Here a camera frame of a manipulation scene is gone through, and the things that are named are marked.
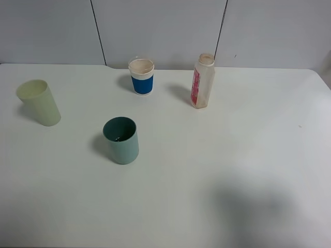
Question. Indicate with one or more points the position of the clear bottle with pink label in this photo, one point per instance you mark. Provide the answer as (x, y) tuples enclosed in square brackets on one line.
[(203, 77)]

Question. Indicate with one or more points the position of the teal green plastic cup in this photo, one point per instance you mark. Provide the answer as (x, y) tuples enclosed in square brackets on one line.
[(122, 136)]

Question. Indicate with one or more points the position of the blue sleeved paper cup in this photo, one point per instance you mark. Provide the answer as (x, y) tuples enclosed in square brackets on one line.
[(142, 75)]

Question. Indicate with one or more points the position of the pale yellow plastic cup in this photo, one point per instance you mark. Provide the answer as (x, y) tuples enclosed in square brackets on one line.
[(37, 98)]

